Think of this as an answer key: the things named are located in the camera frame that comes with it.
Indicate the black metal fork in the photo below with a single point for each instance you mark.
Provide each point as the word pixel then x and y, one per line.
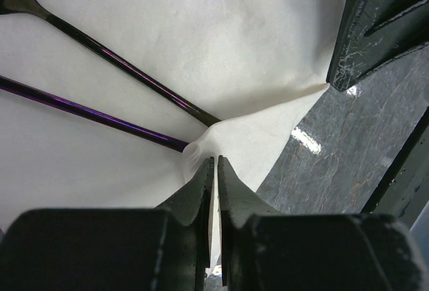
pixel 32 7

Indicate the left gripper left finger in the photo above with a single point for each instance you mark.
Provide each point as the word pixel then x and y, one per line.
pixel 163 248

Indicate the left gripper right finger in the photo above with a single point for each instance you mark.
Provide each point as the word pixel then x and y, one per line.
pixel 264 249

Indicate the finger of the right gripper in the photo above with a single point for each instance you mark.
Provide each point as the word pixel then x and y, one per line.
pixel 374 33
pixel 403 190

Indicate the white paper napkin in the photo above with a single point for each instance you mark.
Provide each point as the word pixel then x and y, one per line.
pixel 257 65

